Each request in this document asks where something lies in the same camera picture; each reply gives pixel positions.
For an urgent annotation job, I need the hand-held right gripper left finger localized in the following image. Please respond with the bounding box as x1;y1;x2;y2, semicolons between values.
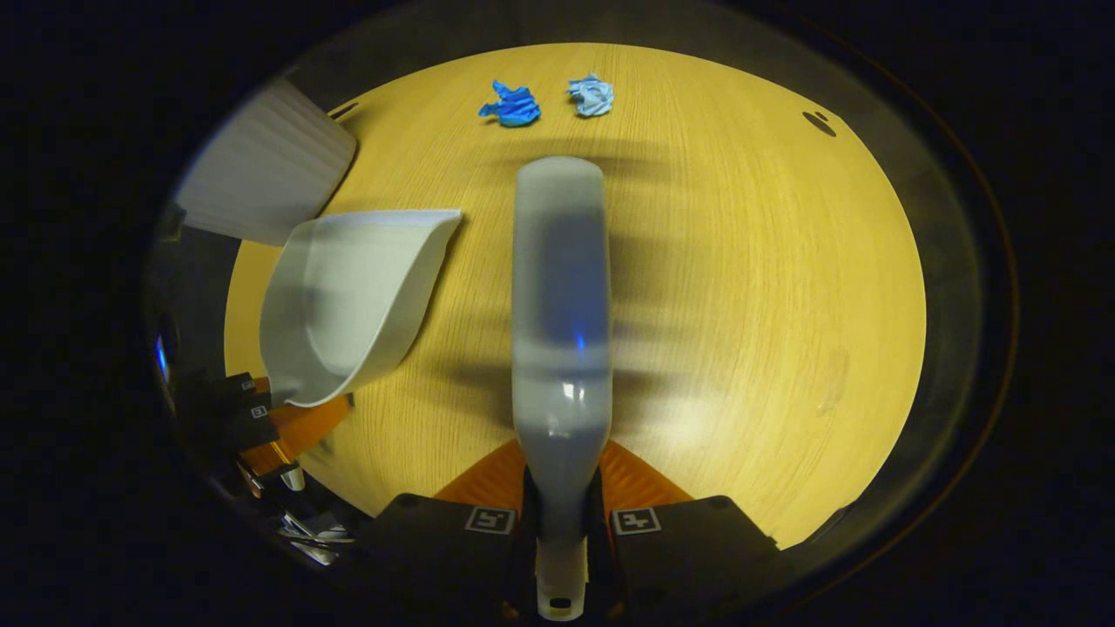
359;438;534;624

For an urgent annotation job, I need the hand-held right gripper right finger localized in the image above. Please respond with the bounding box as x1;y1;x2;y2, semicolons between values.
594;438;785;624

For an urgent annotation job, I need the white dustpan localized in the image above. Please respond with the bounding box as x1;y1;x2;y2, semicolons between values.
259;208;463;494

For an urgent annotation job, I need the white garbage bin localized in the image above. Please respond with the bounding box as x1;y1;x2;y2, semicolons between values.
174;77;359;247

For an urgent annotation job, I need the small white broom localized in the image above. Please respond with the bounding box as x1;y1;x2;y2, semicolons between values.
510;156;616;623

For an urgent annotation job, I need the dark blue paper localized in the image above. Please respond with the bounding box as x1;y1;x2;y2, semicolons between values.
476;79;543;129

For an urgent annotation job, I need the light blue paper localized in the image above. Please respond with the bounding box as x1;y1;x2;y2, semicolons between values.
567;72;615;118

